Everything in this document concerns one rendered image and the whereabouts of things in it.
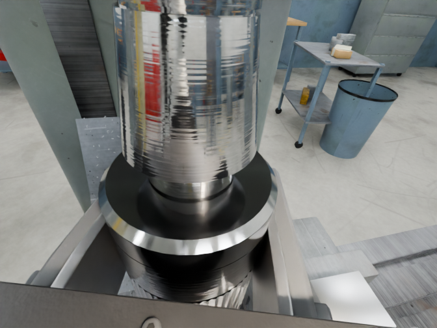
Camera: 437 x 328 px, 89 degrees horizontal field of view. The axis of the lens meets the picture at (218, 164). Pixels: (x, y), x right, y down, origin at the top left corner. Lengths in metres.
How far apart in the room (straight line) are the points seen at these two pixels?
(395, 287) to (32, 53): 0.68
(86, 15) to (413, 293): 0.66
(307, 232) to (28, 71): 0.50
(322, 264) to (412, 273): 0.25
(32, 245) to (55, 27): 1.48
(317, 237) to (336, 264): 0.08
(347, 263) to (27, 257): 1.63
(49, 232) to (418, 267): 1.74
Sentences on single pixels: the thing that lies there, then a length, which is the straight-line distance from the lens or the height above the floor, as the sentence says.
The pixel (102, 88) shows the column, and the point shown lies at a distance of 0.45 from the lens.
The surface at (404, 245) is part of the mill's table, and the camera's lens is 0.58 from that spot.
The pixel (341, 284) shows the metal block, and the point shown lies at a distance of 0.29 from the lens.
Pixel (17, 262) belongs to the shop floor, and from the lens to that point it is 1.75.
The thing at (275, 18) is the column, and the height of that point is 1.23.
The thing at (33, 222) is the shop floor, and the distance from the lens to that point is 1.90.
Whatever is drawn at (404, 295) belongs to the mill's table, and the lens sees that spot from 0.51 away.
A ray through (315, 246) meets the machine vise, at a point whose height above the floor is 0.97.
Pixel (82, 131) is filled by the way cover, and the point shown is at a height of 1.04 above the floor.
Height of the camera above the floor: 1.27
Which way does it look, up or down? 39 degrees down
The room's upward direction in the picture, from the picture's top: 5 degrees clockwise
